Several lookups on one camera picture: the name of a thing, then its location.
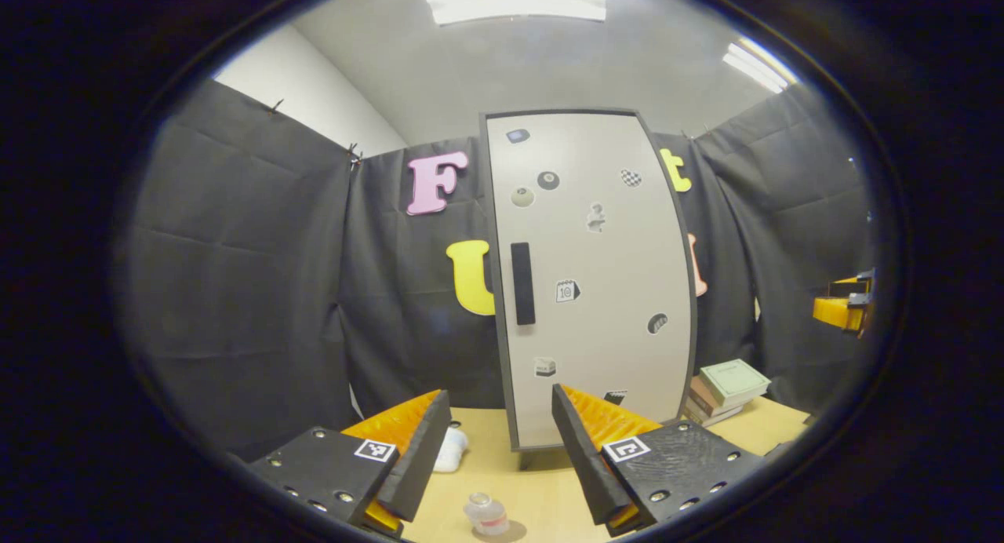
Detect white cabinet door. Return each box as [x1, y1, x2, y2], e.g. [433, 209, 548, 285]
[485, 113, 693, 450]

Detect white crumpled cloth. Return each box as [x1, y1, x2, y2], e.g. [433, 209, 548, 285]
[433, 427, 470, 474]

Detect round brown coaster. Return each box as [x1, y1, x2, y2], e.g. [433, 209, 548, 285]
[471, 519, 528, 543]

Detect black door handle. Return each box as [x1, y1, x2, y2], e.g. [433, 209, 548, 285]
[511, 242, 537, 326]

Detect narrow ceiling light panel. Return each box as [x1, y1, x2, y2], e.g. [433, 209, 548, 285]
[722, 37, 799, 95]

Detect wide ceiling light panel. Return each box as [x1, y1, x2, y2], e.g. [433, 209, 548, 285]
[422, 0, 609, 26]

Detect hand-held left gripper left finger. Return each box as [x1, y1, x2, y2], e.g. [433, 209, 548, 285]
[247, 388, 453, 539]

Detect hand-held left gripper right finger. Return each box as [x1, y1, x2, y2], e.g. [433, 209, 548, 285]
[551, 382, 768, 538]

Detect brown book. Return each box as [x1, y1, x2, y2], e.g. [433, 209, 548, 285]
[689, 376, 750, 417]

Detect clear bottle with pink label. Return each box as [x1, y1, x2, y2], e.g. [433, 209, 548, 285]
[463, 492, 511, 538]

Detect black backdrop cloth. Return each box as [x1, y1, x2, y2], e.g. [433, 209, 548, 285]
[118, 78, 879, 461]

